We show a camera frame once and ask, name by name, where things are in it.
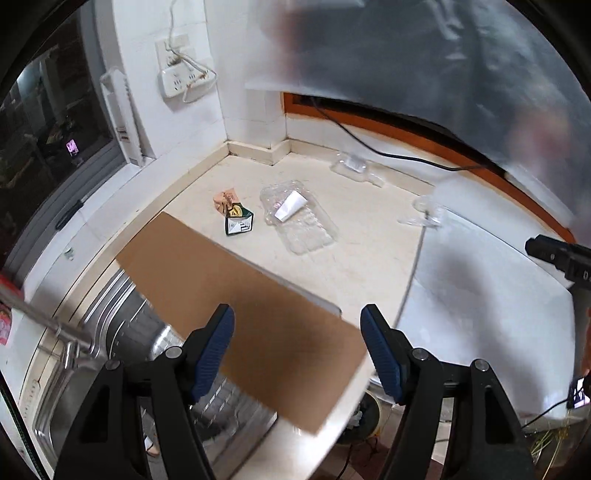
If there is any clear plastic tray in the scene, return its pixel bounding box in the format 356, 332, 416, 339
259, 179, 339, 256

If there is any white plastic rack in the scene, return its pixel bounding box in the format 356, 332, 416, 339
99, 67, 145, 167

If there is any red plastic item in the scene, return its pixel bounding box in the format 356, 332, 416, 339
0, 272, 24, 297

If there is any stainless steel sink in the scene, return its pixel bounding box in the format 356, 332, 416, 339
14, 270, 280, 480

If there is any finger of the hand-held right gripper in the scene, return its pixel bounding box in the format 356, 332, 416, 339
525, 234, 591, 291

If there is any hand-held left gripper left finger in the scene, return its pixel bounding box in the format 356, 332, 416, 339
54, 303, 235, 480

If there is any white power strip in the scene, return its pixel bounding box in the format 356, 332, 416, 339
159, 58, 218, 99

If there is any white paper cup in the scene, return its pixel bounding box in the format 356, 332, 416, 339
274, 191, 308, 223

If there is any white power cable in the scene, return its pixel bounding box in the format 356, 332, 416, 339
165, 0, 219, 103

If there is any small green carton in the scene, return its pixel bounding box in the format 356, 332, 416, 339
225, 202, 255, 237

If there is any crumpled clear plastic wrap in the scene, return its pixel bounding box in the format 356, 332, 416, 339
398, 194, 451, 230

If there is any white wall socket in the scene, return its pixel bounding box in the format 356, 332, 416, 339
154, 34, 191, 71

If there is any clear plastic bottle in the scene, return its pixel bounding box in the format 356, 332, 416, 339
330, 151, 387, 188

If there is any brown cardboard sheet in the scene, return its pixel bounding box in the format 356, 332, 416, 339
115, 211, 373, 435

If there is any clear plastic bag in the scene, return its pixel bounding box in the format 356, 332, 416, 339
244, 0, 591, 237

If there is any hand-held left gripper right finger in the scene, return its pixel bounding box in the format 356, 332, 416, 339
360, 303, 539, 480

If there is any dark glass window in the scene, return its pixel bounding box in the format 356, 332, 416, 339
0, 9, 129, 274

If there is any metal faucet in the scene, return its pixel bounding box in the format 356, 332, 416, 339
9, 291, 105, 376

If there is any orange wooden window frame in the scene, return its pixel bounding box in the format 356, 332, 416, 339
281, 91, 578, 243

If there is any orange snack wrapper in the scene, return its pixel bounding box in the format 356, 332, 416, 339
212, 187, 242, 217

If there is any black cable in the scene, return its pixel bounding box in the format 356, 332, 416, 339
308, 97, 500, 173

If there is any round container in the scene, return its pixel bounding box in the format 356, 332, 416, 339
353, 391, 394, 445

